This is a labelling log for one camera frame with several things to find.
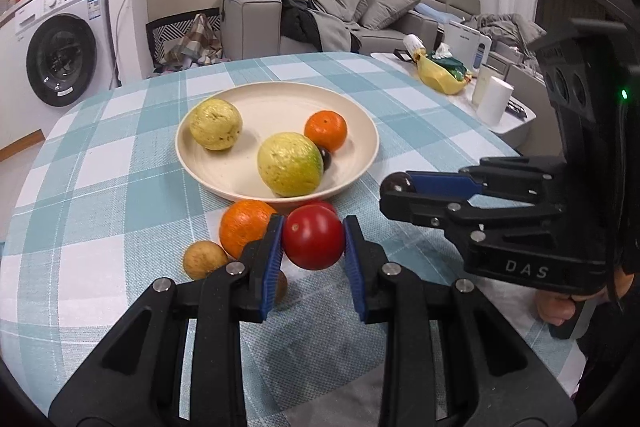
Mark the cream cup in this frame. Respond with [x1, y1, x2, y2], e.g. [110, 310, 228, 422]
[471, 64, 494, 105]

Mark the white washing machine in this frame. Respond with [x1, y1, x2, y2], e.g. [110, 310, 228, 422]
[14, 0, 118, 108]

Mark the black patterned chair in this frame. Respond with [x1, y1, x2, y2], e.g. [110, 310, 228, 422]
[145, 9, 223, 78]

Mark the red tomato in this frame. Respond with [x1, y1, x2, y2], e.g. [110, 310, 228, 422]
[302, 199, 338, 217]
[282, 205, 346, 271]

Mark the plaid cloth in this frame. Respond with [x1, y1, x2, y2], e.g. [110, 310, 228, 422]
[165, 13, 223, 68]

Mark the small brown fruit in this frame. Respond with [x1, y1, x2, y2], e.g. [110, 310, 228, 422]
[272, 271, 289, 305]
[182, 241, 230, 281]

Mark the cream round plate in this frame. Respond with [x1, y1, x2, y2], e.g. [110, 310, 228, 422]
[175, 82, 379, 202]

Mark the blue checked tablecloth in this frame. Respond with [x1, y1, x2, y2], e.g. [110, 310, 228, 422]
[0, 52, 588, 427]

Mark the yellow-green guava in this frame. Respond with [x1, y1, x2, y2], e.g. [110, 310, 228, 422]
[257, 132, 324, 198]

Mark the white paper roll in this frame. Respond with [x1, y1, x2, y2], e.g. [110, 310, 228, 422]
[476, 76, 515, 125]

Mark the grey sofa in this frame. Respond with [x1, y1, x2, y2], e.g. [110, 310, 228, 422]
[221, 0, 488, 60]

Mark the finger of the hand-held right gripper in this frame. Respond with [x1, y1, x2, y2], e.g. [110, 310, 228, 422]
[406, 155, 568, 204]
[378, 187, 568, 249]

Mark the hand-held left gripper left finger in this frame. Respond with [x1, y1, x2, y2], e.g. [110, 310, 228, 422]
[48, 213, 287, 427]

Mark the person's right hand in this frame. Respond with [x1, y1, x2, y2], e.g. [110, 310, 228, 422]
[534, 267, 632, 327]

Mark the dark clothes pile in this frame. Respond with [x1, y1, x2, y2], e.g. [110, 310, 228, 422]
[221, 0, 363, 54]

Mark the person's right forearm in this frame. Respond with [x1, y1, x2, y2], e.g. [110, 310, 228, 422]
[572, 257, 640, 413]

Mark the pale yellow guava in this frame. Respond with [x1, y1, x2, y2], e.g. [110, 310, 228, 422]
[189, 98, 244, 152]

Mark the yellow bag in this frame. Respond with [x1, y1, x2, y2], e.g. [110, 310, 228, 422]
[416, 52, 473, 95]

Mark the white appliance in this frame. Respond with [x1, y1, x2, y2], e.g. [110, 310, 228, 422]
[445, 21, 493, 68]

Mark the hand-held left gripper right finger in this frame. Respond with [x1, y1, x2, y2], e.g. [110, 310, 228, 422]
[342, 215, 578, 427]

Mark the orange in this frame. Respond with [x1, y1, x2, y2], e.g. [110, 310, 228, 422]
[304, 111, 348, 152]
[219, 200, 278, 260]

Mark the white side table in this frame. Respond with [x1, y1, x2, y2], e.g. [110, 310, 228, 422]
[370, 49, 543, 152]

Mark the light blue pillow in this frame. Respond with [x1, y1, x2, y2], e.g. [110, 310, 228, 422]
[415, 3, 461, 21]

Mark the grey blanket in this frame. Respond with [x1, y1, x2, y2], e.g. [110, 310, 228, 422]
[472, 13, 546, 58]

